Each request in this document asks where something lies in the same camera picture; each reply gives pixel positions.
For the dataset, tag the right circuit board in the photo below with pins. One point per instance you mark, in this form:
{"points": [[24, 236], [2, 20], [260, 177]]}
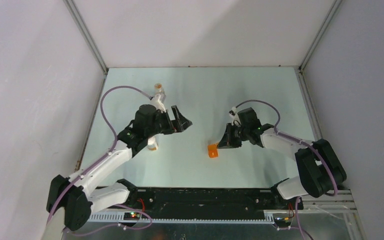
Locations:
{"points": [[282, 222]]}

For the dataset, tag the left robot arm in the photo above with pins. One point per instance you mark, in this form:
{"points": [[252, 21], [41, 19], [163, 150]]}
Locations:
{"points": [[79, 195]]}

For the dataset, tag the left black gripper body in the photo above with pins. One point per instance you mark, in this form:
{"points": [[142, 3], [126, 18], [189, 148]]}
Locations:
{"points": [[167, 126]]}

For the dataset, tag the orange pill organizer box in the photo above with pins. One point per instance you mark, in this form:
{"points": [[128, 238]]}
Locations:
{"points": [[212, 150]]}

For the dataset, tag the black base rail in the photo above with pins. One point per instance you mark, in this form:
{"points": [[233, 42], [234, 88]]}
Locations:
{"points": [[213, 204]]}

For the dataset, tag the amber glass pill bottle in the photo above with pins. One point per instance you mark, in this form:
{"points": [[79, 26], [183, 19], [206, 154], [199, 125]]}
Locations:
{"points": [[158, 89]]}

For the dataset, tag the left circuit board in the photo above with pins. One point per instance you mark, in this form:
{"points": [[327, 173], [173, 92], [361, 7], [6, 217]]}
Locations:
{"points": [[131, 216]]}

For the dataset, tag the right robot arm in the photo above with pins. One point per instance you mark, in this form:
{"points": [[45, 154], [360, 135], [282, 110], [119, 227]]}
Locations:
{"points": [[319, 169]]}

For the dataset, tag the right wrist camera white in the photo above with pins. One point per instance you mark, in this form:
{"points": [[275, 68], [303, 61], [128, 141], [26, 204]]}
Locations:
{"points": [[233, 113]]}

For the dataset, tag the circuit board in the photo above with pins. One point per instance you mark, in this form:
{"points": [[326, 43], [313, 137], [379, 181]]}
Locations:
{"points": [[282, 222], [131, 216]]}

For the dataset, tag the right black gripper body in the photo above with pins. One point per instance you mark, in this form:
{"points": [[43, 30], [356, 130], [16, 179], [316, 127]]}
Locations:
{"points": [[238, 135]]}

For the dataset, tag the white pill bottle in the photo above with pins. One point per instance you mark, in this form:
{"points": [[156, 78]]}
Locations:
{"points": [[152, 144]]}

